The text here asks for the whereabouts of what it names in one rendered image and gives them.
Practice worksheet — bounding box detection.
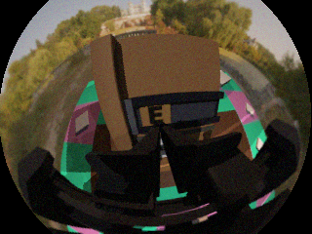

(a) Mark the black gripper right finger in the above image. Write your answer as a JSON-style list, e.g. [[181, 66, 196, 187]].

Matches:
[[159, 121, 242, 194]]

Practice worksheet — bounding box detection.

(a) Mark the beige flat rectangular box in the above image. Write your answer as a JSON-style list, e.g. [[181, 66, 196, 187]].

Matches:
[[219, 70, 231, 87]]

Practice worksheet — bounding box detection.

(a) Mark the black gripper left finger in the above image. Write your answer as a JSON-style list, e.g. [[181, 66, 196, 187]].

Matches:
[[85, 122, 161, 198]]

